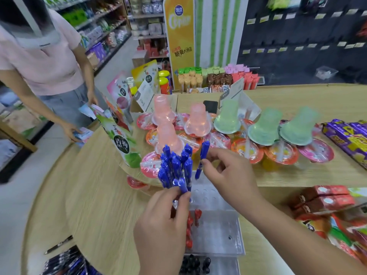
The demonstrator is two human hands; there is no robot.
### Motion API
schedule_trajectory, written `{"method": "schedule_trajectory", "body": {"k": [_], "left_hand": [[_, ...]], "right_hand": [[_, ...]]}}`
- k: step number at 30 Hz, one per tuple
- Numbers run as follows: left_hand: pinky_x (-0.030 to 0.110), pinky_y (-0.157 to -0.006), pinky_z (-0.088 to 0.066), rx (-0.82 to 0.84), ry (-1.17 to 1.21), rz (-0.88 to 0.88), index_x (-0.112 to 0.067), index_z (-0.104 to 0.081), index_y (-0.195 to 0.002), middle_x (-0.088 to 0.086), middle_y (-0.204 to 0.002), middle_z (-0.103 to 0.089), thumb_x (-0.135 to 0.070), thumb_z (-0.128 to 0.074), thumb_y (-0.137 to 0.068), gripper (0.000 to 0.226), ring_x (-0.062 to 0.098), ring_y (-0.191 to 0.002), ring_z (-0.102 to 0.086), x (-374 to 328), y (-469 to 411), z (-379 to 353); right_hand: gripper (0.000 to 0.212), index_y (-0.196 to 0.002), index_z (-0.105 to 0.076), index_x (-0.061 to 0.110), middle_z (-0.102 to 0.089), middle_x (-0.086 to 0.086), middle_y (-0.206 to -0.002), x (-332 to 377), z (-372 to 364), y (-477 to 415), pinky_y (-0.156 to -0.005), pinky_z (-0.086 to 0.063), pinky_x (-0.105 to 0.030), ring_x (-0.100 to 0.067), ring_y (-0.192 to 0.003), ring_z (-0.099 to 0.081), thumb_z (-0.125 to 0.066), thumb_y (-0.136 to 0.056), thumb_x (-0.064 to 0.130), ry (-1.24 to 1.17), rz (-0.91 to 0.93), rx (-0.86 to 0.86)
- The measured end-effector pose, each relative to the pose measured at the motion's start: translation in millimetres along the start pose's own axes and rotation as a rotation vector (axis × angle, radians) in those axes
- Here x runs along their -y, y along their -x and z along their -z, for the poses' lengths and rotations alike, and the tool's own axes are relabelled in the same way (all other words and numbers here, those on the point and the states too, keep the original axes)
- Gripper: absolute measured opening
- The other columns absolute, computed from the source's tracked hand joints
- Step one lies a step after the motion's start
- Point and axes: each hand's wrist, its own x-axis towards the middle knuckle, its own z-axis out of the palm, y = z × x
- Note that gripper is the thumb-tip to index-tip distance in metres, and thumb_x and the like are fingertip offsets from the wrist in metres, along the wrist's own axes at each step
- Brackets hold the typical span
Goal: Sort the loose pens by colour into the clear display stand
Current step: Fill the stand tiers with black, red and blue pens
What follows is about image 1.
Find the yellow banner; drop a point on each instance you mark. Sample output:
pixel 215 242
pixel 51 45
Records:
pixel 180 40

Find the cluster of red pens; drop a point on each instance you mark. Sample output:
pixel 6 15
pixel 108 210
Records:
pixel 197 214

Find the red hanging snack bag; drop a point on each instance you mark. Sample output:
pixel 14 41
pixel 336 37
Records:
pixel 361 30

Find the row of red candy sticks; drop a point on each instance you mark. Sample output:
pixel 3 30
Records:
pixel 246 81

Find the jelly cup display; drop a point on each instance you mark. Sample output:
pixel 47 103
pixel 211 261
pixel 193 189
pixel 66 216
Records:
pixel 281 154

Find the stack of red snack packets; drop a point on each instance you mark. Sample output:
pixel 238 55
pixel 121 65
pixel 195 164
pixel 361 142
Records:
pixel 321 200

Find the white card sign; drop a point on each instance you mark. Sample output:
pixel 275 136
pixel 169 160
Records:
pixel 232 91
pixel 144 95

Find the row of tan candy sticks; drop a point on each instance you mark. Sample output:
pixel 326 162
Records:
pixel 189 84

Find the yellow lid orange can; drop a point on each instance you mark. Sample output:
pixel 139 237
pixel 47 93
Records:
pixel 165 87
pixel 164 73

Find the rear store shelf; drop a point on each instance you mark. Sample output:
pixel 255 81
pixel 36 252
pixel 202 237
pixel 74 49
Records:
pixel 149 25

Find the green jelly pouch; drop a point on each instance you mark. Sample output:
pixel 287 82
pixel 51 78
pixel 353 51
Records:
pixel 123 143

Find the pile of brown candies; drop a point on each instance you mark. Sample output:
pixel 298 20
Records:
pixel 219 80

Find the background store shelf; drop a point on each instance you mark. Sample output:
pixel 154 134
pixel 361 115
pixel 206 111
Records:
pixel 100 31

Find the clear cup with red lid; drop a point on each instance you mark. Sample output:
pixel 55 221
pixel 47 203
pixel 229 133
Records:
pixel 149 166

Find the red lid pink jelly cup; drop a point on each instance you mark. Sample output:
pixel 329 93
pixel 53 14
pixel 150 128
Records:
pixel 137 183

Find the person's left hand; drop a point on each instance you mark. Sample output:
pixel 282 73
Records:
pixel 160 234

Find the small clear plastic cup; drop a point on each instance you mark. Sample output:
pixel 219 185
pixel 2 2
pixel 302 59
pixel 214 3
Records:
pixel 326 72

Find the row of white candy packets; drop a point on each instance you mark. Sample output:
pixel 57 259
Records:
pixel 209 89

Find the light wooden board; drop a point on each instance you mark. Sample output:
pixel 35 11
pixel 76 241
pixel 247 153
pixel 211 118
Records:
pixel 17 136

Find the person's right forearm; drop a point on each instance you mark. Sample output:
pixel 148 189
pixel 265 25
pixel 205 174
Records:
pixel 304 243

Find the cluster of black pens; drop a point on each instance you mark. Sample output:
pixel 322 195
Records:
pixel 195 264

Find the person's right hand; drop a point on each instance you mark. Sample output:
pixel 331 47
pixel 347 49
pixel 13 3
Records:
pixel 235 180

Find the pile of pink candies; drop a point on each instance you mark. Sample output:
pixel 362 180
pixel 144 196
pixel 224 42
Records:
pixel 236 69

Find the clear tiered pen holder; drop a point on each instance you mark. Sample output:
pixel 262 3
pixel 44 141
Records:
pixel 220 234

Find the wooden round tier stand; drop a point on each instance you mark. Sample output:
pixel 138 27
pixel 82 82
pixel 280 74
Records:
pixel 129 171

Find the cluster of blue pens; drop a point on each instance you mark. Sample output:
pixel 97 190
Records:
pixel 175 166

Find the pile of blue black pens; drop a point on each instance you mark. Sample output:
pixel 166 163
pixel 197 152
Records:
pixel 68 263

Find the black flat device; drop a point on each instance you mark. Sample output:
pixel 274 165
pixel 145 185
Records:
pixel 210 107

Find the pile of colourful snack bags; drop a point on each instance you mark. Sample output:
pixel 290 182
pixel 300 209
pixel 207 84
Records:
pixel 347 234

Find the green jelly cup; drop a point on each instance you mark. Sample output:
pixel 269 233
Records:
pixel 265 128
pixel 299 127
pixel 227 118

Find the pile of green candies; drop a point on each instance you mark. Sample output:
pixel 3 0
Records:
pixel 197 72

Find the purple candy packets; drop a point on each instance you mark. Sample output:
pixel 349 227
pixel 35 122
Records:
pixel 347 140

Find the black pegboard display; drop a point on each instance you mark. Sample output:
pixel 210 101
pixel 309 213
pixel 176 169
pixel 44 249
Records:
pixel 301 60

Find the yellow white jelly pouch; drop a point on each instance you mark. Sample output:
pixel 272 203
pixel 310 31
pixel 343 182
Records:
pixel 146 74

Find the pink white jelly pouch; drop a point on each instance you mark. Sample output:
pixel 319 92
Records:
pixel 120 90

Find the blue click pen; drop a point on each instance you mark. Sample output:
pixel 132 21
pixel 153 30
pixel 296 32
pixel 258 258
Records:
pixel 204 150

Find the white green striped banner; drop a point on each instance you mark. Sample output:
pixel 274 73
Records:
pixel 220 31

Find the orange white snack carton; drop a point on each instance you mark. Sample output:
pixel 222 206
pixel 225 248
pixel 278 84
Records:
pixel 130 82

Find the red jelly pouch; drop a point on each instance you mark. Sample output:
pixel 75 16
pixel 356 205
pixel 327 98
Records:
pixel 117 117

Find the green hanging snack bag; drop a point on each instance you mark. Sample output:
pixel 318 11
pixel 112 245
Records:
pixel 284 2

